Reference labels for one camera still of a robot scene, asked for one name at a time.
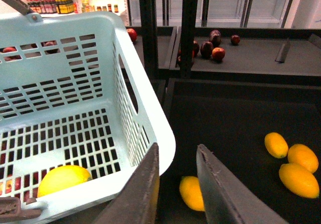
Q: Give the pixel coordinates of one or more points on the black shelf post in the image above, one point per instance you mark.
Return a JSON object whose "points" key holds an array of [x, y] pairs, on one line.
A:
{"points": [[149, 37], [189, 11]]}

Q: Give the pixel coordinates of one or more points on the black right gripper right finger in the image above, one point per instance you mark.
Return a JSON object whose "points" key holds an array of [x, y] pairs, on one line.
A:
{"points": [[226, 198]]}

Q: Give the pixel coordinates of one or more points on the yellow lemon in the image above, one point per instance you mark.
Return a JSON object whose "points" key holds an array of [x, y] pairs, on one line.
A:
{"points": [[304, 156], [61, 178], [276, 145], [299, 180], [191, 194]]}

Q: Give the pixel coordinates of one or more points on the brown basket handle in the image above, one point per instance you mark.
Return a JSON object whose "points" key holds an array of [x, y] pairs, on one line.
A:
{"points": [[19, 6]]}

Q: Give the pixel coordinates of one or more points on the black fruit display tray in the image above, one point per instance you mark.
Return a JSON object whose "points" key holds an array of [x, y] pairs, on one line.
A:
{"points": [[232, 119]]}

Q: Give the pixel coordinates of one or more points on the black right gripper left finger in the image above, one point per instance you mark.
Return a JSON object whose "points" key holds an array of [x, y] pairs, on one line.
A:
{"points": [[137, 201]]}

